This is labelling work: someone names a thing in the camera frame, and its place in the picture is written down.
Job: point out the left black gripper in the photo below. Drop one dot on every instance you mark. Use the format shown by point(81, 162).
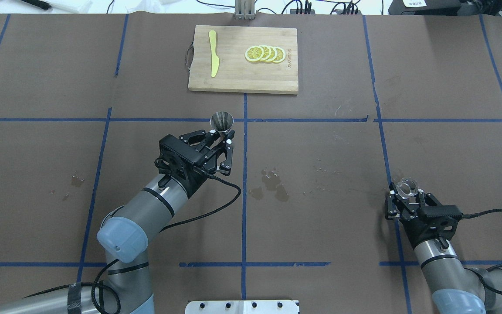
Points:
point(208, 158)

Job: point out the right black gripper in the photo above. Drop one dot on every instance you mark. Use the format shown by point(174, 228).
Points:
point(411, 217)

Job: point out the small glass beaker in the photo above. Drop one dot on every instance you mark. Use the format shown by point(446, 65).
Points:
point(407, 188)

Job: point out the steel double jigger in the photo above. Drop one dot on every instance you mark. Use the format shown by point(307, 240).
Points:
point(221, 124)

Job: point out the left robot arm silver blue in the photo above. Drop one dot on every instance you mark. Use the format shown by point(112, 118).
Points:
point(124, 285)

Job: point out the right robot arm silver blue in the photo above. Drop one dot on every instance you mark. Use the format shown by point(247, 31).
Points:
point(454, 288)

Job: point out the bamboo cutting board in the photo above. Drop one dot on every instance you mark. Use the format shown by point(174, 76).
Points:
point(235, 73)

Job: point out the yellow plastic knife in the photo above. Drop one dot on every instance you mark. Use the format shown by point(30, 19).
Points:
point(215, 60)

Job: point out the black box device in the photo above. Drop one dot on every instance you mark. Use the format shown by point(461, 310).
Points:
point(425, 7)

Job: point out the black handheld tool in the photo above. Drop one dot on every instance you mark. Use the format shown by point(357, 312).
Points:
point(39, 4)

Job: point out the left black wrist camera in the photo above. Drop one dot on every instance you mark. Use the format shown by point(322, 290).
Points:
point(176, 158)

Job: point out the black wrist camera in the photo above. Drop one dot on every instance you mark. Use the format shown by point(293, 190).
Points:
point(440, 215)
point(176, 158)

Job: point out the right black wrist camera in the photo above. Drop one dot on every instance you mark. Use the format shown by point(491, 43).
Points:
point(440, 215)

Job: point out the aluminium frame post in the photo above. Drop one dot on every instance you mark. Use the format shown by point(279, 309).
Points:
point(244, 10)

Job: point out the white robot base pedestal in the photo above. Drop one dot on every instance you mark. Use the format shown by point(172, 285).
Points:
point(243, 307)

